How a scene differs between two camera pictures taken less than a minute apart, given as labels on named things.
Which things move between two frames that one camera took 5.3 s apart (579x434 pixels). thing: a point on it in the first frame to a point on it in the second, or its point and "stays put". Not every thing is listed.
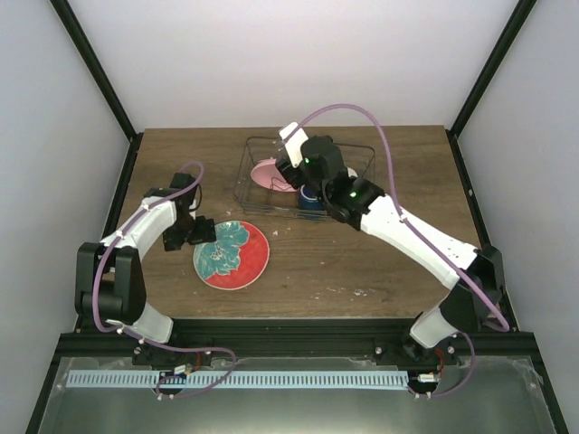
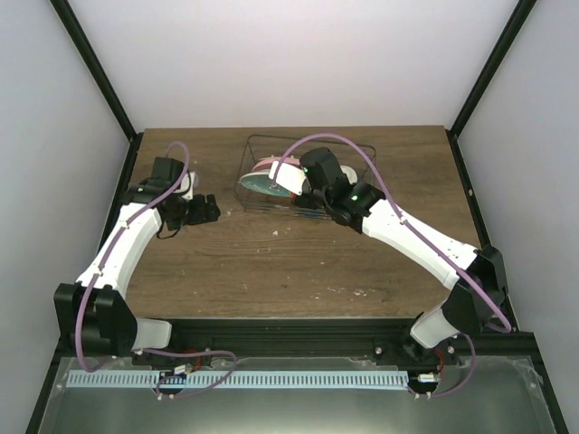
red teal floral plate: x=236 y=259 to x=261 y=182
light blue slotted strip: x=109 y=380 stays put
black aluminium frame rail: x=315 y=337 stays put
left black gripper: x=205 y=233 to x=213 y=212
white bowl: x=351 y=172 stays put
